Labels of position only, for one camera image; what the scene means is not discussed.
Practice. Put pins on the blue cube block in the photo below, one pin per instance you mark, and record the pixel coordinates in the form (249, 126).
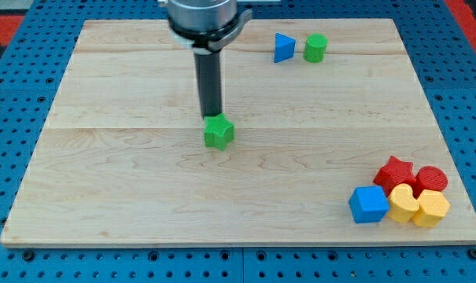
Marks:
(368, 204)

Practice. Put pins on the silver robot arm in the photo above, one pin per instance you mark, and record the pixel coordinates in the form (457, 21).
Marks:
(206, 27)

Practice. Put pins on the yellow hexagon block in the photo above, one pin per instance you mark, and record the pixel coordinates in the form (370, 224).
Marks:
(433, 207)

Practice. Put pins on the wooden board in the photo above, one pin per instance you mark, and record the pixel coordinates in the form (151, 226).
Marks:
(121, 162)

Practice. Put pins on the red cylinder block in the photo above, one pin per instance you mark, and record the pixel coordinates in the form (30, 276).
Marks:
(430, 178)

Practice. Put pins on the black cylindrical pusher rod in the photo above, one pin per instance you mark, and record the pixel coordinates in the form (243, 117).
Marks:
(209, 87)

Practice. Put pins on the blue triangle block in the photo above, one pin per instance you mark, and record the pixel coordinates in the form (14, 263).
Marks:
(284, 47)

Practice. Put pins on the green cylinder block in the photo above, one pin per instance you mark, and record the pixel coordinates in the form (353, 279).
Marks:
(315, 48)

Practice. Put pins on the yellow heart block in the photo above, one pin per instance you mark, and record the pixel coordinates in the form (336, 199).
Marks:
(402, 204)

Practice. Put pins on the red star block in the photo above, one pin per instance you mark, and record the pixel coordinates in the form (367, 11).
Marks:
(394, 173)

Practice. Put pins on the green star block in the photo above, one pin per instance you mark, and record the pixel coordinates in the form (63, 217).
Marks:
(219, 131)

